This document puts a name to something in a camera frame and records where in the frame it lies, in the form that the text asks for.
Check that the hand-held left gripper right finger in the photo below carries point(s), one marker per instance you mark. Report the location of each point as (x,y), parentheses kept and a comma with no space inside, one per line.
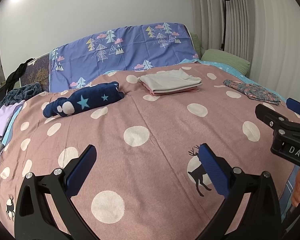
(212,170)

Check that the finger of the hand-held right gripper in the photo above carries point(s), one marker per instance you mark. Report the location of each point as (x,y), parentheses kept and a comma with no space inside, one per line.
(270,116)
(298,107)

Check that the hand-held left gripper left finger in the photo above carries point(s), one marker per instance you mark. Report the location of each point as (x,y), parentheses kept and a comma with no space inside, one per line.
(81,170)

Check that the white t-shirt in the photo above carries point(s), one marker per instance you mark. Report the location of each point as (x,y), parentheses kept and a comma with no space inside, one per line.
(170,81)

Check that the person's right hand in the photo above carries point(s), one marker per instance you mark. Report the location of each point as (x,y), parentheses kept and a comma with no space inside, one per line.
(298,190)

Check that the floral patterned cloth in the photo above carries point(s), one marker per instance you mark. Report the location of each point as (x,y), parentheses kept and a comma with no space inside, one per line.
(252,91)

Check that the green pillow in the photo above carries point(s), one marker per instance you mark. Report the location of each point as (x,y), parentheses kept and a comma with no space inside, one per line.
(225,60)
(196,42)

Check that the navy star print blanket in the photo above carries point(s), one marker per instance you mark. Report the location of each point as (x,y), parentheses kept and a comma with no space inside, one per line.
(95,97)

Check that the pink polka dot blanket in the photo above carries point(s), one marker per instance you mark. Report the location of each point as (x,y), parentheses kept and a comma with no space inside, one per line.
(152,120)

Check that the white pleated curtain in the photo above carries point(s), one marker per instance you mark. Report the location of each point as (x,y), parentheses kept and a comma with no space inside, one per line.
(265,30)

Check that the pink folded garment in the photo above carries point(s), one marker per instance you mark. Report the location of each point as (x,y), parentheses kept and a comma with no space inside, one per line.
(165,92)

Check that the lavender cloth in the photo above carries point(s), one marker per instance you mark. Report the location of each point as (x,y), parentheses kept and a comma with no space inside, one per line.
(3,117)

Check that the teal grey fleece blanket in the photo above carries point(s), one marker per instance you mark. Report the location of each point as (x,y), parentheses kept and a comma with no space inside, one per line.
(22,92)

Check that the dark tree print pillow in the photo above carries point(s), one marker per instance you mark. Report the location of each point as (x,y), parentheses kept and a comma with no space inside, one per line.
(37,72)

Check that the black garment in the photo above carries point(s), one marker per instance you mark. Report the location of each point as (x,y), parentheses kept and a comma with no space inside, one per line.
(17,72)

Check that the blue tree print pillow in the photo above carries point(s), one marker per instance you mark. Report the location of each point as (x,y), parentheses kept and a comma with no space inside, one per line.
(135,50)

